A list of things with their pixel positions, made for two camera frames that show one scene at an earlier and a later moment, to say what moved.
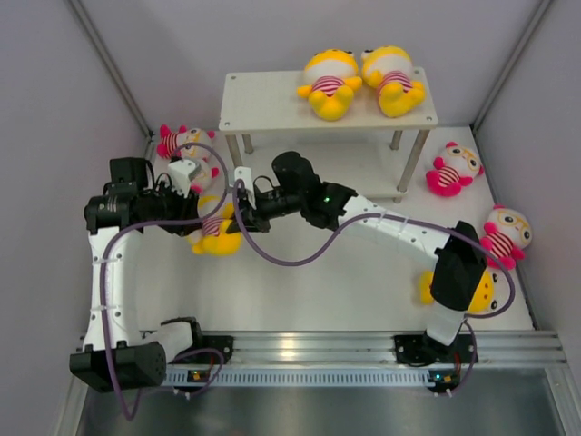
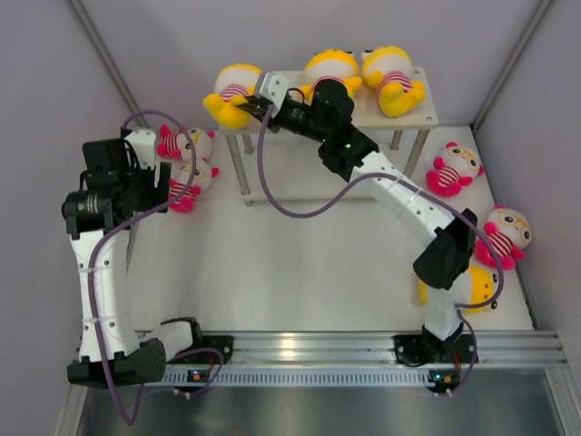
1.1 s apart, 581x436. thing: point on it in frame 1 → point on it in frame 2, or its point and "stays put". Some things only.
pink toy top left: x=171 y=142 stays put
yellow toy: x=331 y=76 stays put
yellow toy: x=215 y=240 → x=235 y=84
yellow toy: x=389 y=70 stays put
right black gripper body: x=270 y=206 → x=295 y=119
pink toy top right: x=456 y=168 stays put
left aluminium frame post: x=116 y=73 stays put
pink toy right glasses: x=506 y=237 stays put
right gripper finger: x=233 y=227 → x=252 y=101
